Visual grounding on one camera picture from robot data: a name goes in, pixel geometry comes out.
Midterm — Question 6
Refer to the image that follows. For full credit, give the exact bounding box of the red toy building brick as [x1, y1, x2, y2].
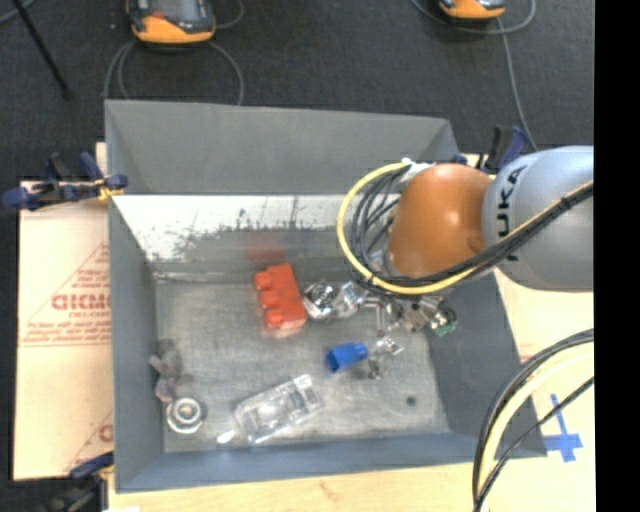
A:
[252, 262, 308, 333]

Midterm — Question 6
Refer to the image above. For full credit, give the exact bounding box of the small clear glass piece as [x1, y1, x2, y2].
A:
[366, 336, 405, 380]

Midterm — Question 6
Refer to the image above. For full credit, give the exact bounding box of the grey purple toy animal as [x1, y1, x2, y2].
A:
[148, 338, 195, 404]

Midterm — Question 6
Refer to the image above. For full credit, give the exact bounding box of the grey metal bin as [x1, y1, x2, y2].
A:
[103, 99, 547, 494]

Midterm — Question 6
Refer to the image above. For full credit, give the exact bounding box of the blue plastic block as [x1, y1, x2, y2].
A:
[325, 341, 370, 375]

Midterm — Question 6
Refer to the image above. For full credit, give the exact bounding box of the brown cardboard board red print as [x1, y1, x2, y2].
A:
[11, 142, 115, 482]

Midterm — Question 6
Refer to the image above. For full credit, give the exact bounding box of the clear plastic bottle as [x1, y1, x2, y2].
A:
[216, 373, 325, 447]

